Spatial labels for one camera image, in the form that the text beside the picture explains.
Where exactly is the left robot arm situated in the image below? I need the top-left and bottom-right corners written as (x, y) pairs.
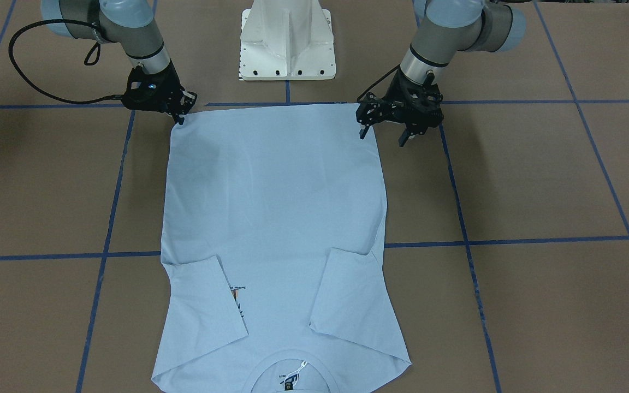
top-left (356, 1), bottom-right (526, 147)

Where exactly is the light blue t-shirt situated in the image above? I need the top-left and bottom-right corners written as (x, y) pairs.
top-left (152, 104), bottom-right (411, 392)

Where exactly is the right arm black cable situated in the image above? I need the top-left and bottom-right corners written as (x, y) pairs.
top-left (8, 19), bottom-right (129, 105)

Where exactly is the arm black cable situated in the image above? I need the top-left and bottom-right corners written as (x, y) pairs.
top-left (8, 19), bottom-right (129, 105)
top-left (357, 65), bottom-right (401, 104)

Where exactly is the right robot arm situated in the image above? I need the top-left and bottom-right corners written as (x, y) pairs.
top-left (40, 1), bottom-right (197, 124)

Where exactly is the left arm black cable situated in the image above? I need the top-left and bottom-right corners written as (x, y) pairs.
top-left (357, 65), bottom-right (401, 104)

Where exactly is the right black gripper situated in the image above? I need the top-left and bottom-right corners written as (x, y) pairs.
top-left (121, 61), bottom-right (198, 125)

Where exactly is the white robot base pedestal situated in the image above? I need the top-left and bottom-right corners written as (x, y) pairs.
top-left (238, 1), bottom-right (337, 81)

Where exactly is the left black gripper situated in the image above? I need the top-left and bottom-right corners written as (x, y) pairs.
top-left (356, 69), bottom-right (444, 147)

